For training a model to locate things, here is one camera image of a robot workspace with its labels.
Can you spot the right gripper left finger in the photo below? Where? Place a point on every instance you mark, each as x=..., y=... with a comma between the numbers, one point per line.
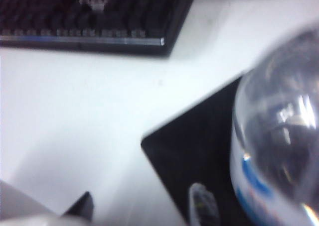
x=82, y=206

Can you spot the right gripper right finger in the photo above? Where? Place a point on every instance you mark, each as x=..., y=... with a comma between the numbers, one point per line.
x=203, y=206

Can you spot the black mouse pad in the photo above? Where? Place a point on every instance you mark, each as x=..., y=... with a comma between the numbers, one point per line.
x=187, y=148

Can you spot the clear hand sanitizer pump bottle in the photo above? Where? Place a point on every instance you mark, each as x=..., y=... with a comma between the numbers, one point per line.
x=274, y=111

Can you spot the black mechanical keyboard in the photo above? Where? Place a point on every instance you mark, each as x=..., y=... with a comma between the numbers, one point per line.
x=74, y=12

